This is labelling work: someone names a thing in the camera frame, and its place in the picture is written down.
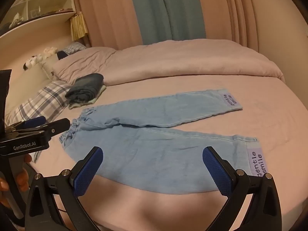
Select pink duvet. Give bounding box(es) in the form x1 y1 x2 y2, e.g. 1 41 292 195
52 39 285 87

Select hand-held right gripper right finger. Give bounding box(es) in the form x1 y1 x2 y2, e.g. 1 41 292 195
202 146 282 231

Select straw tassel bundle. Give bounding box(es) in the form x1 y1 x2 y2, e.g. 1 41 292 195
70 12 89 41

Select black and white plush toy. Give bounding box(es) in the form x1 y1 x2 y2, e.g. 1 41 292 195
23 55 44 71

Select blue checked cloth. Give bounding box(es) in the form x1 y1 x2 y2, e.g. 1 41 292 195
57 42 86 59

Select person's left hand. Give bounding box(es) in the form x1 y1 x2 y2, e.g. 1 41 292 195
0 153 33 210

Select plaid beige shirt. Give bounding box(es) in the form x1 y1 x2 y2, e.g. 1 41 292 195
5 79 73 126

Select white ruffled pillow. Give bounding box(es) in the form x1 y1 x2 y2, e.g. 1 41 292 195
38 54 60 80

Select folded dark denim pants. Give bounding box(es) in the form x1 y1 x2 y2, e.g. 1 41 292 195
65 73 104 103

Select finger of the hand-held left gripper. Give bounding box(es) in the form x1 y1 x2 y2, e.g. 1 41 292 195
5 116 47 130
14 118 71 137

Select light blue denim pants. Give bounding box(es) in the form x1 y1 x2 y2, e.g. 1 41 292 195
59 88 265 195

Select folded light green cloth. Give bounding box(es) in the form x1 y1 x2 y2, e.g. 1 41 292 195
68 85 107 109

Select teal curtain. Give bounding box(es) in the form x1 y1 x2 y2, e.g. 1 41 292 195
126 0 206 45

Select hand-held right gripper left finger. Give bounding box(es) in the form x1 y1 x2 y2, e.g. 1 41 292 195
25 146 104 231

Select white shelf unit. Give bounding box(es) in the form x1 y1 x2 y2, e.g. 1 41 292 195
0 0 77 39

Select pink curtain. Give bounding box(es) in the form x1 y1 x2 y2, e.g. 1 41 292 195
76 0 143 48
195 0 273 53

